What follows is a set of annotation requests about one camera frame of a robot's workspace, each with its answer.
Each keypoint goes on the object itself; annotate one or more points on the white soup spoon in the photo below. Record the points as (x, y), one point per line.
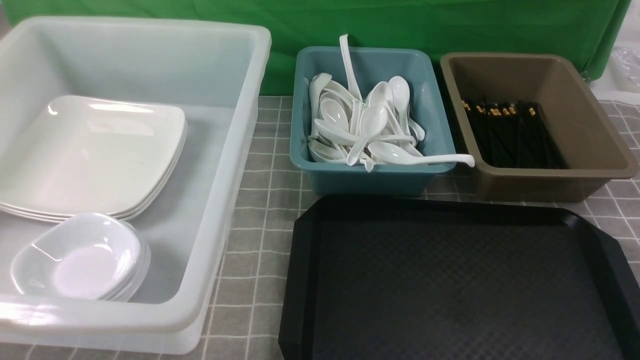
(401, 101)

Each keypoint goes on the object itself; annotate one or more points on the green backdrop cloth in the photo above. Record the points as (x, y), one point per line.
(581, 31)

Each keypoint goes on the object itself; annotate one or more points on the white spoon front of bin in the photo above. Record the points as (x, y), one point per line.
(393, 154)

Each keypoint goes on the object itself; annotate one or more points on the grey checked tablecloth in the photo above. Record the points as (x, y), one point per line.
(244, 313)

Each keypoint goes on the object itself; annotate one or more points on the white square rice plate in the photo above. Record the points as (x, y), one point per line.
(88, 155)

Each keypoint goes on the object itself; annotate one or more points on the pile of black chopsticks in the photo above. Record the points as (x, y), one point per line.
(513, 135)

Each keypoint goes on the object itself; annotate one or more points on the white spoon long handle upright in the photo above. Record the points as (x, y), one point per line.
(352, 84)

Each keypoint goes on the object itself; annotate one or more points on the black plastic tray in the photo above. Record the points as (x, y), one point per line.
(380, 278)

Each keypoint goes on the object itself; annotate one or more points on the clear plastic bag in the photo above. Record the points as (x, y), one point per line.
(626, 68)

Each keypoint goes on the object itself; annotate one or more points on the teal plastic bin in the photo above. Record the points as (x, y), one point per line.
(371, 66)

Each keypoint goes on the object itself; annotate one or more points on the large translucent white bin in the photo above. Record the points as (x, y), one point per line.
(211, 70)

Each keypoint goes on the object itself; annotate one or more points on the white spoon centre of pile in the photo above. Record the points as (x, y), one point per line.
(371, 123)

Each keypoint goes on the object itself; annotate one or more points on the brown plastic bin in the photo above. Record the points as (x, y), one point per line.
(591, 145)

